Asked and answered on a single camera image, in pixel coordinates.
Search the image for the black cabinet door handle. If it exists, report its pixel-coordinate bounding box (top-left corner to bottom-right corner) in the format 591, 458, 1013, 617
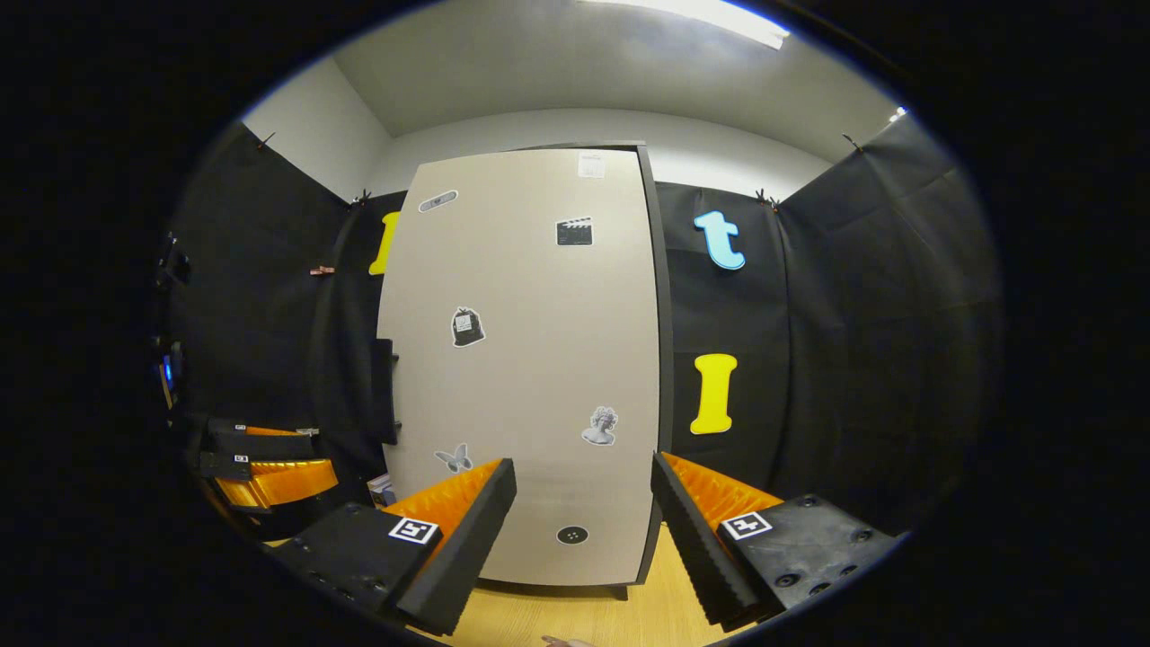
372, 339, 402, 447

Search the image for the long ceiling light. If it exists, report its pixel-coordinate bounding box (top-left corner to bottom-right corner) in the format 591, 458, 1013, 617
582, 0, 792, 51

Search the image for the beige cabinet door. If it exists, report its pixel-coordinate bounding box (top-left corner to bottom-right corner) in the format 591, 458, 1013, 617
376, 146, 664, 587

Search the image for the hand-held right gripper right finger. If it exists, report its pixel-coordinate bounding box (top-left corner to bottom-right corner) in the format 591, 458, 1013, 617
649, 452, 905, 632

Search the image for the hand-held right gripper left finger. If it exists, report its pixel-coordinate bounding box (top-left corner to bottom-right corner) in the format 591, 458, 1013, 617
270, 456, 519, 637

